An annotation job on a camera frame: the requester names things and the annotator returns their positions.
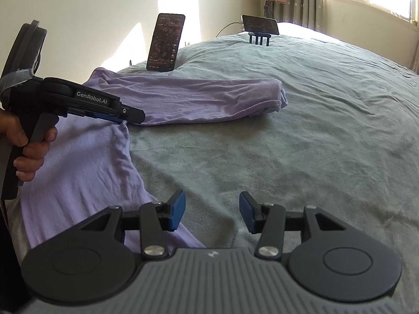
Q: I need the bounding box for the grey star curtain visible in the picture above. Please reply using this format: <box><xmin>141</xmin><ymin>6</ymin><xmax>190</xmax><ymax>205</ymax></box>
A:
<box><xmin>283</xmin><ymin>0</ymin><xmax>328</xmax><ymax>31</ymax></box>

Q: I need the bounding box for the upright black smartphone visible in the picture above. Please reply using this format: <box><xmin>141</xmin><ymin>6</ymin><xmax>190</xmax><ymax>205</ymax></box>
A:
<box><xmin>146</xmin><ymin>13</ymin><xmax>186</xmax><ymax>72</ymax></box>

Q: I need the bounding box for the white charging cable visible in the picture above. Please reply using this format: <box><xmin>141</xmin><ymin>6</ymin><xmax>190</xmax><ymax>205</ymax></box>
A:
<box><xmin>215</xmin><ymin>21</ymin><xmax>243</xmax><ymax>38</ymax></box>

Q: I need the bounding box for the blue phone stand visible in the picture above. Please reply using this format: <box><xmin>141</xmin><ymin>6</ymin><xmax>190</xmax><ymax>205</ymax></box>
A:
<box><xmin>248</xmin><ymin>32</ymin><xmax>271</xmax><ymax>46</ymax></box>

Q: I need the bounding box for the person's left hand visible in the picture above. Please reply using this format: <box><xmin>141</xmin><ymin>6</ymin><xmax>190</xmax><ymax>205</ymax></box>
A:
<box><xmin>0</xmin><ymin>109</ymin><xmax>58</xmax><ymax>183</ymax></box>

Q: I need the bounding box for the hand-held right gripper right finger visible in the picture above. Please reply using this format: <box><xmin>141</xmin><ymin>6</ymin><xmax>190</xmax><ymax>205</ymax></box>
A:
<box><xmin>239</xmin><ymin>190</ymin><xmax>348</xmax><ymax>260</ymax></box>

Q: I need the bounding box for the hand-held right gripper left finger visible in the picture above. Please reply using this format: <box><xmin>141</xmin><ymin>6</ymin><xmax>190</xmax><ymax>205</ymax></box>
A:
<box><xmin>79</xmin><ymin>190</ymin><xmax>186</xmax><ymax>259</ymax></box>

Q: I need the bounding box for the purple knit garment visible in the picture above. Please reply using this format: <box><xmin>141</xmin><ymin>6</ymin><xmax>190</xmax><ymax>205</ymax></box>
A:
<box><xmin>20</xmin><ymin>67</ymin><xmax>289</xmax><ymax>251</ymax></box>

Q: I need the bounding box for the sideways black smartphone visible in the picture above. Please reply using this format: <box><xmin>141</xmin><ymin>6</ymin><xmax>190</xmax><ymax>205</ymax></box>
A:
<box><xmin>241</xmin><ymin>15</ymin><xmax>280</xmax><ymax>36</ymax></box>

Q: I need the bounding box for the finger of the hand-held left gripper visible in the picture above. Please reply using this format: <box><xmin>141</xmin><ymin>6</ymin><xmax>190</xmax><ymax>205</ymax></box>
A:
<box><xmin>67</xmin><ymin>104</ymin><xmax>146</xmax><ymax>126</ymax></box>

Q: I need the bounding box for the bed with grey sheet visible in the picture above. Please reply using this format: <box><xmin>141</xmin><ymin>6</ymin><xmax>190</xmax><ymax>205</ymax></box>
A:
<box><xmin>10</xmin><ymin>22</ymin><xmax>419</xmax><ymax>314</ymax></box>

